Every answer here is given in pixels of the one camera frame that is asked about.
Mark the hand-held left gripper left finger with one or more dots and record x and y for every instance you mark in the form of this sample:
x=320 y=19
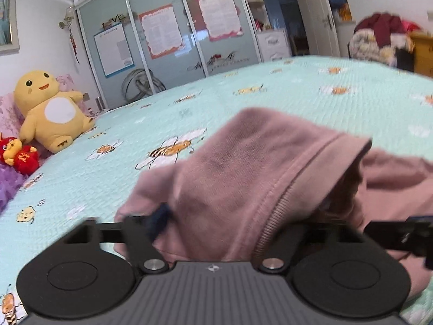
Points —
x=159 y=218

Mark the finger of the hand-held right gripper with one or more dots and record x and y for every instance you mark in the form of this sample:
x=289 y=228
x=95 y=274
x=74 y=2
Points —
x=389 y=235

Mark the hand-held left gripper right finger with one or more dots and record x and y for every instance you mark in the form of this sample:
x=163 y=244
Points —
x=297 y=240

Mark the pink sweatshirt with red print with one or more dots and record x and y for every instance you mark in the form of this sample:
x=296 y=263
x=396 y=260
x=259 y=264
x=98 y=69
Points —
x=236 y=176

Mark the pile of bedding and clothes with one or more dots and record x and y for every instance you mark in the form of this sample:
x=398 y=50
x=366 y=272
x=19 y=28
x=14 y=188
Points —
x=379 y=40

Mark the grey metal bottle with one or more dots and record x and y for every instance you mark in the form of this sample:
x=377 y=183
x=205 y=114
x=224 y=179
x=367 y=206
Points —
x=99 y=104

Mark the yellow plush toy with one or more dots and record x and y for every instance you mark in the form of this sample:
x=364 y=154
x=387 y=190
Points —
x=54 y=111

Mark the red plush toy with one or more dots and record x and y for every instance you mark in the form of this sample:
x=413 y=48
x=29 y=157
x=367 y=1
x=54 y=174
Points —
x=20 y=157

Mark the purple ruffled pillow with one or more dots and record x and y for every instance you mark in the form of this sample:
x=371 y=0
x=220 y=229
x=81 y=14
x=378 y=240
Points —
x=8 y=189

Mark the mint bee-print quilted bedspread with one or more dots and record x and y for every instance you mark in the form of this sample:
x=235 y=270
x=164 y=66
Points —
x=270 y=88

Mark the wardrobe with sliding glass doors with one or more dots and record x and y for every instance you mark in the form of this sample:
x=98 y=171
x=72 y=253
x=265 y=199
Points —
x=189 y=61

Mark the blue bordered paper poster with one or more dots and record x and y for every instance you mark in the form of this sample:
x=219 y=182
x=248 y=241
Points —
x=113 y=50

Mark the yellow wooden dresser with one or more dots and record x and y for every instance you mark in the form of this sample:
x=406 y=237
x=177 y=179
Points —
x=424 y=54

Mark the pink bordered paper poster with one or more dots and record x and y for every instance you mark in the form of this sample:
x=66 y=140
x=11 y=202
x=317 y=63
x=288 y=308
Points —
x=220 y=15
x=161 y=32

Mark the red hanging ornament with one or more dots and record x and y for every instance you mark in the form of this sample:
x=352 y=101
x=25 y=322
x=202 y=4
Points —
x=72 y=44

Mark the white drawer cabinet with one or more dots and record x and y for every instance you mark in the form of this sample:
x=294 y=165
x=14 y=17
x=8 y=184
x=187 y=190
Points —
x=274 y=45

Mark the white door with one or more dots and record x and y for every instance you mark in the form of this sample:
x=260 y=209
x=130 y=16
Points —
x=314 y=17

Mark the framed wedding photo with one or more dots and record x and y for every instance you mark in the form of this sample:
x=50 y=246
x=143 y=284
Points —
x=6 y=17

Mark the wall lamp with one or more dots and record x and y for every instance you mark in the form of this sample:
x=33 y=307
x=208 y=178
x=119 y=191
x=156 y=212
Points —
x=67 y=17

